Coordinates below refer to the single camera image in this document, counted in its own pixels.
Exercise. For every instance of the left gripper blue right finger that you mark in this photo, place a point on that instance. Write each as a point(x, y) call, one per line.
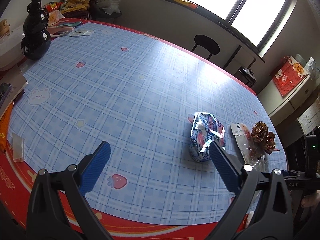
point(229, 174)

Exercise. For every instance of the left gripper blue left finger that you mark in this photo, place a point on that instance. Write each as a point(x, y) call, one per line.
point(92, 165)

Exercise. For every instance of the blue white snack bag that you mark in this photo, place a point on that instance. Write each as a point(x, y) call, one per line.
point(205, 129)

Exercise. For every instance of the right hand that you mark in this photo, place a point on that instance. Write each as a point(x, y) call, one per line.
point(311, 200)

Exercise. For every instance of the crumpled red brown wrapper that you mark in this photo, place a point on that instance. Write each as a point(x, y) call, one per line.
point(263, 137)

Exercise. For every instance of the white refrigerator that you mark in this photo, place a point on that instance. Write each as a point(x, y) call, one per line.
point(280, 107)

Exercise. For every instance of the blue plaid table mat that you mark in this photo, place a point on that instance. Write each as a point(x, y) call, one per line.
point(137, 93)

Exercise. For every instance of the silver electric pressure cooker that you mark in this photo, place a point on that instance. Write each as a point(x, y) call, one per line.
point(246, 76)

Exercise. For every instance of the red hanging cloth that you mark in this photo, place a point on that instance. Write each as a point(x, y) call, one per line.
point(288, 75)

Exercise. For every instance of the black round back chair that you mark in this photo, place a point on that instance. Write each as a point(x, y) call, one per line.
point(207, 43)

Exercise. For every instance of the black gourd bottle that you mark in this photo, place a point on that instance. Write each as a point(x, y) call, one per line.
point(37, 38)

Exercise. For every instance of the small white sachet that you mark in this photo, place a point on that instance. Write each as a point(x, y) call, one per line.
point(78, 33)

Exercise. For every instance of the white plastic bag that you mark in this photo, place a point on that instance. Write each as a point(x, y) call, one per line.
point(109, 6)

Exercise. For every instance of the yellow snack bag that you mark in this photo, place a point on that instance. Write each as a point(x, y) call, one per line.
point(73, 5)

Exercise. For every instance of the yellow packet on windowsill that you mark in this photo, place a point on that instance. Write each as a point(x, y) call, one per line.
point(187, 3)

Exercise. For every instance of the black window frame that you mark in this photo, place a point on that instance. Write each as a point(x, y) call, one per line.
point(255, 23)

